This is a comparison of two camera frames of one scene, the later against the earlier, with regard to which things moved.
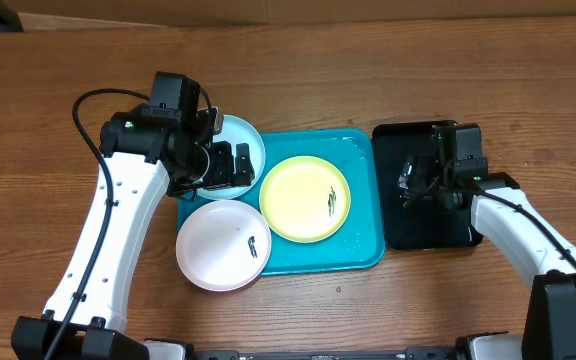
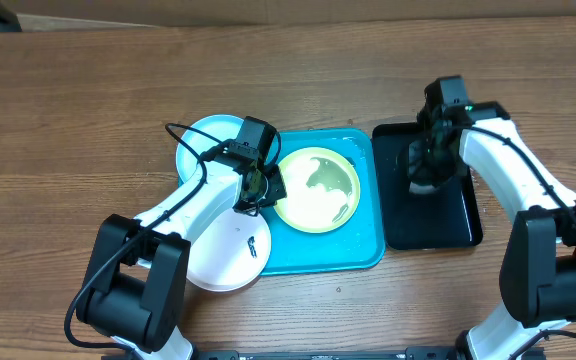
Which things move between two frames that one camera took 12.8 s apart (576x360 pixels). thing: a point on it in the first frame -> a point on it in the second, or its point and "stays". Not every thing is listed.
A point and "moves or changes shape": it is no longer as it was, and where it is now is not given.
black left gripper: [222, 174] -> [277, 189]
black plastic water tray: [424, 206] stays
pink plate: [223, 245] stays
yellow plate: [305, 199] moves or changes shape
